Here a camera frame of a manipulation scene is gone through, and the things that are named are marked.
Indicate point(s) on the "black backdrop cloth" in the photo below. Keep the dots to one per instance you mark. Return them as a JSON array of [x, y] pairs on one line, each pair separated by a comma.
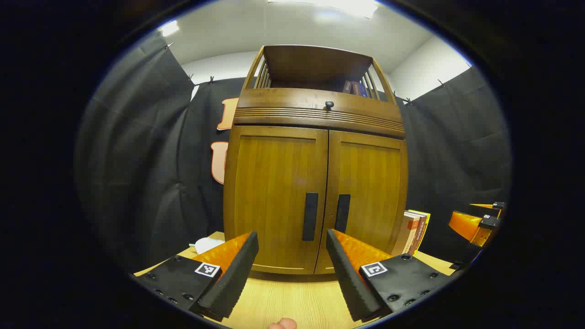
[[137, 160]]

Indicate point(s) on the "dark red book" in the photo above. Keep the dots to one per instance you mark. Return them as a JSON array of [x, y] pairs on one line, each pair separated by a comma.
[[419, 230]]

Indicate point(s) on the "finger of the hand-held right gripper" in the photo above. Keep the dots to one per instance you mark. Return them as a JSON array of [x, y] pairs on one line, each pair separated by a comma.
[[466, 226], [484, 205]]

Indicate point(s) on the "dark blue book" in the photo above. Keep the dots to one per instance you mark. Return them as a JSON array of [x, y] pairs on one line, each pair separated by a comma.
[[363, 90]]

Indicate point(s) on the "ceiling light panel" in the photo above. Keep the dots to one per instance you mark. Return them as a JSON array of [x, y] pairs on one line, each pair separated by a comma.
[[169, 28]]

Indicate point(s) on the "wooden cabinet drawer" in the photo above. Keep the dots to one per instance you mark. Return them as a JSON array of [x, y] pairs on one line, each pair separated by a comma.
[[283, 103]]

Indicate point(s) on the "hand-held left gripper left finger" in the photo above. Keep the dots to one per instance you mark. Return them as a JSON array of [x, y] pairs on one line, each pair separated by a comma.
[[233, 278]]

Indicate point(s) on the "wooden shoe cabinet door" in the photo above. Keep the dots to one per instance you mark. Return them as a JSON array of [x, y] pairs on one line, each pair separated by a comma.
[[274, 192], [370, 183]]

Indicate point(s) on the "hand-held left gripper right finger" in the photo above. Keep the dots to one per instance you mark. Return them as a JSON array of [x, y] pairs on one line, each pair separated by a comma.
[[349, 283]]

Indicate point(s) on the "wooden double-door shoe cabinet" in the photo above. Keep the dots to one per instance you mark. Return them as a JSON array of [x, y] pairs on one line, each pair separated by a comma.
[[315, 64]]

